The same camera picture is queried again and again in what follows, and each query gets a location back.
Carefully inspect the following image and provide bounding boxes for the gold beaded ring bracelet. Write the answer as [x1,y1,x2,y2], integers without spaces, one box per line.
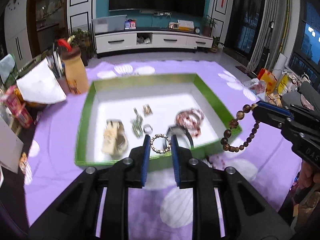
[150,133,171,154]

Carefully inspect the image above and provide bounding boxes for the black wrist watch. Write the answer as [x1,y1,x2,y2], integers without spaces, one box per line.
[167,125,194,148]

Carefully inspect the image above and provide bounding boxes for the silver green chain bracelet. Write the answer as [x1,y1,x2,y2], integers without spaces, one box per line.
[131,107,144,138]

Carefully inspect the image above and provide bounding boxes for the beige wrist watch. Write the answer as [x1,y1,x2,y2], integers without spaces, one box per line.
[102,119,129,158]

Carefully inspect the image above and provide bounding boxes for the red bead bracelets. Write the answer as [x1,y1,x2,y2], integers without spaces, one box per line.
[175,107,206,138]

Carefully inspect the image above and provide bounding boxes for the brown wooden bead bracelet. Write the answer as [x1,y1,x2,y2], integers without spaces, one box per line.
[220,103,261,153]

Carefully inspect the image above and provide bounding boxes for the small gold earring charm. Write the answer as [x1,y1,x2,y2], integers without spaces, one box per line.
[143,105,153,116]

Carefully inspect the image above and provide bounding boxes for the green white shallow box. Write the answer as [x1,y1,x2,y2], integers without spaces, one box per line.
[74,74,233,166]

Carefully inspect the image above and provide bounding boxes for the purple floral tablecloth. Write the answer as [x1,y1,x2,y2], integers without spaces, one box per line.
[25,61,302,239]

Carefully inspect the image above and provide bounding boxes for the orange yellow gift bag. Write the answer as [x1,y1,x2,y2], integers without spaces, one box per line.
[258,68,277,93]

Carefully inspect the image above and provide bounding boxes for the white plastic snack bag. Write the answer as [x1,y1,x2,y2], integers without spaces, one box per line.
[244,78,267,101]

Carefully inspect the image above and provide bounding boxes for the tan bottle brown lid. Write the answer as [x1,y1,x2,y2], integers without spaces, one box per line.
[57,38,89,94]

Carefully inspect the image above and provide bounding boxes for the white tv cabinet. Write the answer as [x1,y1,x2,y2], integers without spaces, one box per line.
[94,29,213,54]

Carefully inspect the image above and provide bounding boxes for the white paper sheet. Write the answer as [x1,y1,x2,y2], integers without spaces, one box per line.
[16,59,67,105]

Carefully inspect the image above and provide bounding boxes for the potted plant in black planter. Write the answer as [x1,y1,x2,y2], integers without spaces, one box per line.
[69,28,94,66]

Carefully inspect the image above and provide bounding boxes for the yellow white box on cabinet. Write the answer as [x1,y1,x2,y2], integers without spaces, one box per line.
[177,20,194,31]

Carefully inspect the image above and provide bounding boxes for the clear plastic storage bin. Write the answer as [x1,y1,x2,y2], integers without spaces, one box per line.
[92,15,127,34]

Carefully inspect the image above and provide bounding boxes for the potted plant by cabinet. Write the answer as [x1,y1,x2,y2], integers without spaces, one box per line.
[202,15,217,37]

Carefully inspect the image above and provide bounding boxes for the pink snack box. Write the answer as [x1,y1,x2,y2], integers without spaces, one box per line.
[1,86,33,129]

